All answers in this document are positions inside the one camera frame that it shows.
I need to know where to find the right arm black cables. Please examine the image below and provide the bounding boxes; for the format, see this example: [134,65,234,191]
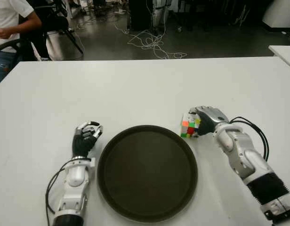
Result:
[228,116,269,162]

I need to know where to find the black chair with splayed legs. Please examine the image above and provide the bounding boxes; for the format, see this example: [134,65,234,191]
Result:
[33,0,85,61]

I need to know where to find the person in white shirt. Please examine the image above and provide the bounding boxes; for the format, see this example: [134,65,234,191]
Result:
[0,0,43,87]

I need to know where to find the left arm black cables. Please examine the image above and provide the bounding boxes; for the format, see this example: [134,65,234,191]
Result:
[45,162,70,226]

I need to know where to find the white cabinet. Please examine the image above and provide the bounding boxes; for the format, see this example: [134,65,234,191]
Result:
[261,0,290,31]

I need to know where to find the tangled white floor cable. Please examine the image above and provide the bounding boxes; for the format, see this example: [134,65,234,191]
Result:
[114,22,188,59]

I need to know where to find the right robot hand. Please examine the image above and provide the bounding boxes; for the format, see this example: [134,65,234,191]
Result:
[188,105,230,137]

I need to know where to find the neighbouring white table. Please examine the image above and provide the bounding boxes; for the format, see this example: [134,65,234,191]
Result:
[268,45,290,71]

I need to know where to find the black armrest office chair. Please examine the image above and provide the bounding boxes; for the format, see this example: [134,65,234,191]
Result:
[0,18,51,62]

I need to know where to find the dark brown round plate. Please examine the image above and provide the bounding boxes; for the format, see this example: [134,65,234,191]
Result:
[97,124,199,223]

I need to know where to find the multicoloured Rubik's cube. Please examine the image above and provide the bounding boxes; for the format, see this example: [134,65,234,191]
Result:
[180,112,202,138]

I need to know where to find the tall black cabinet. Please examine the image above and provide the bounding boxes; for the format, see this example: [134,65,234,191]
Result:
[128,0,155,31]

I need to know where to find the arm black cables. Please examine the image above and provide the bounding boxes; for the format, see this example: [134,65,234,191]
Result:
[228,116,269,162]
[45,162,70,226]

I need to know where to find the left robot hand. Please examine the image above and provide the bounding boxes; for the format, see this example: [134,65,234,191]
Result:
[72,121,104,159]

